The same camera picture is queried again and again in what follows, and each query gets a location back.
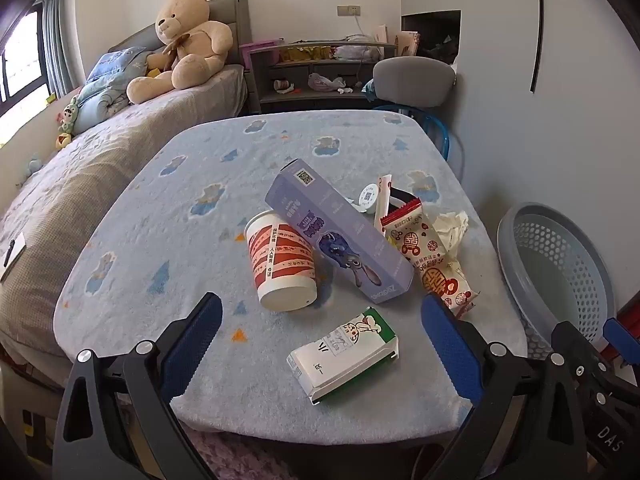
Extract pink gift bag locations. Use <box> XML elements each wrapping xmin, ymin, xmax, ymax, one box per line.
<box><xmin>395</xmin><ymin>31</ymin><xmax>421</xmax><ymax>57</ymax></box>

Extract white wardrobe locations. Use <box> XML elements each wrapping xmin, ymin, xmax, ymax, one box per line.
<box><xmin>399</xmin><ymin>0</ymin><xmax>636</xmax><ymax>311</ymax></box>

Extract bed with patterned cover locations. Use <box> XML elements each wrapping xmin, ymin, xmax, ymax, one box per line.
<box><xmin>0</xmin><ymin>65</ymin><xmax>248</xmax><ymax>376</ymax></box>

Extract white plastic packet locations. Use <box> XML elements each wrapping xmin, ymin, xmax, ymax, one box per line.
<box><xmin>350</xmin><ymin>183</ymin><xmax>382</xmax><ymax>215</ymax></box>

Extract purple cartoon rabbit box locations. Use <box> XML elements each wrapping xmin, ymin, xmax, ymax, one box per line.
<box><xmin>264</xmin><ymin>158</ymin><xmax>415</xmax><ymax>305</ymax></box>

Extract grey bed headboard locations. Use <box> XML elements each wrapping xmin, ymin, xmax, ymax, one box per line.
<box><xmin>108</xmin><ymin>0</ymin><xmax>251</xmax><ymax>68</ymax></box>

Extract blue child chair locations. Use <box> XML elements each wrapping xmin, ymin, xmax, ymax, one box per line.
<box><xmin>370</xmin><ymin>102</ymin><xmax>451</xmax><ymax>161</ymax></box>

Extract grey chair backrest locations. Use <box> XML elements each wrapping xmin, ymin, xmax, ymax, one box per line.
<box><xmin>372</xmin><ymin>56</ymin><xmax>457</xmax><ymax>108</ymax></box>

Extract pink plastic box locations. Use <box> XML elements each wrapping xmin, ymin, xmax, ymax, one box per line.
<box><xmin>239</xmin><ymin>38</ymin><xmax>283</xmax><ymax>68</ymax></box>

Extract window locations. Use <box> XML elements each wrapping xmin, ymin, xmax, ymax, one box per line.
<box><xmin>0</xmin><ymin>10</ymin><xmax>51</xmax><ymax>146</ymax></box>

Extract red and white paper cup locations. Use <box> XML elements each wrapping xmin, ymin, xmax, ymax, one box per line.
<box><xmin>245</xmin><ymin>211</ymin><xmax>319</xmax><ymax>312</ymax></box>

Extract purple fluffy rug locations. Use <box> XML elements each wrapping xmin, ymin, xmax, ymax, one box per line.
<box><xmin>190</xmin><ymin>432</ymin><xmax>301</xmax><ymax>480</ymax></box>

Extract small green plush toy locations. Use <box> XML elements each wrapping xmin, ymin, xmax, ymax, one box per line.
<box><xmin>56</xmin><ymin>95</ymin><xmax>81</xmax><ymax>150</ymax></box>

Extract grey curtain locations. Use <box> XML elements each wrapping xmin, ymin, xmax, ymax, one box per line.
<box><xmin>35</xmin><ymin>0</ymin><xmax>83</xmax><ymax>98</ymax></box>

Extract white tissue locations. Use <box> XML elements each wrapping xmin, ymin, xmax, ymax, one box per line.
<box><xmin>432</xmin><ymin>211</ymin><xmax>470</xmax><ymax>266</ymax></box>

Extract black oval case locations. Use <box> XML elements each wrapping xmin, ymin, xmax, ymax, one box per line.
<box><xmin>389</xmin><ymin>186</ymin><xmax>416</xmax><ymax>211</ymax></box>

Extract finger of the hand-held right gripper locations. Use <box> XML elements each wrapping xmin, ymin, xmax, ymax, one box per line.
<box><xmin>551</xmin><ymin>321</ymin><xmax>608</xmax><ymax>386</ymax></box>
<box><xmin>602</xmin><ymin>317</ymin><xmax>640</xmax><ymax>366</ymax></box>

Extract red and white snack packet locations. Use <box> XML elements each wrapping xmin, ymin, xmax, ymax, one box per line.
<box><xmin>380</xmin><ymin>199</ymin><xmax>476</xmax><ymax>318</ymax></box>

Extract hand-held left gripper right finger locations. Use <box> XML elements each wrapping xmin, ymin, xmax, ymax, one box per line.
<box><xmin>421</xmin><ymin>294</ymin><xmax>593</xmax><ymax>480</ymax></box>

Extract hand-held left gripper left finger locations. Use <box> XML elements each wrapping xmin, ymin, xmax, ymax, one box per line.
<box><xmin>52</xmin><ymin>291</ymin><xmax>223</xmax><ymax>480</ymax></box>

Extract grey perforated plastic basket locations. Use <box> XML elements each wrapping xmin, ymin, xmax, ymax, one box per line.
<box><xmin>496</xmin><ymin>202</ymin><xmax>616</xmax><ymax>361</ymax></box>

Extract pink plastic bag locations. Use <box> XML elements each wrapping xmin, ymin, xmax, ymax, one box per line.
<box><xmin>307</xmin><ymin>72</ymin><xmax>346</xmax><ymax>92</ymax></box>

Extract golden foil packets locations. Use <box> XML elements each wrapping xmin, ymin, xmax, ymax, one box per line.
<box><xmin>280</xmin><ymin>46</ymin><xmax>333</xmax><ymax>63</ymax></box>

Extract green and white milk carton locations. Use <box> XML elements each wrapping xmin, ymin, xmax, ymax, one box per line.
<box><xmin>286</xmin><ymin>306</ymin><xmax>400</xmax><ymax>405</ymax></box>

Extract grey shelf unit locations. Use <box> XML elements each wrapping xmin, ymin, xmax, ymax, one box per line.
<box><xmin>248</xmin><ymin>42</ymin><xmax>398</xmax><ymax>113</ymax></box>

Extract playing card box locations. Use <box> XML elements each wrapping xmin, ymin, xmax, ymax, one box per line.
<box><xmin>374</xmin><ymin>175</ymin><xmax>392</xmax><ymax>231</ymax></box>

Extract white plastic bag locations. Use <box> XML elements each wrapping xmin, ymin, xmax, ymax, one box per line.
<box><xmin>332</xmin><ymin>34</ymin><xmax>382</xmax><ymax>58</ymax></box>

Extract large beige teddy bear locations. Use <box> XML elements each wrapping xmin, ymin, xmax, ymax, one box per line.
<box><xmin>126</xmin><ymin>0</ymin><xmax>234</xmax><ymax>105</ymax></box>

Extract white notebook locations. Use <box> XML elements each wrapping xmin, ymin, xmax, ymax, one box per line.
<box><xmin>0</xmin><ymin>232</ymin><xmax>26</xmax><ymax>281</ymax></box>

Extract folded blue quilt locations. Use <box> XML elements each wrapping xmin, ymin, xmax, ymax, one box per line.
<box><xmin>75</xmin><ymin>80</ymin><xmax>133</xmax><ymax>136</ymax></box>

